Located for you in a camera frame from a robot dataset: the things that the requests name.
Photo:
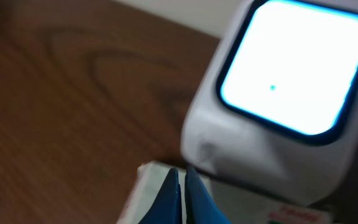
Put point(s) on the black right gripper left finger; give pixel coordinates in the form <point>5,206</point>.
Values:
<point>166,208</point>

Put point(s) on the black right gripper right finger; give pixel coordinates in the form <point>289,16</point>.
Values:
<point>200,207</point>

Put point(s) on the white green medicine box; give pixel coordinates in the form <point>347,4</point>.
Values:
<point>237,205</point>

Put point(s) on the white barcode scanner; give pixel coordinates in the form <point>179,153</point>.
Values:
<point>277,109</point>

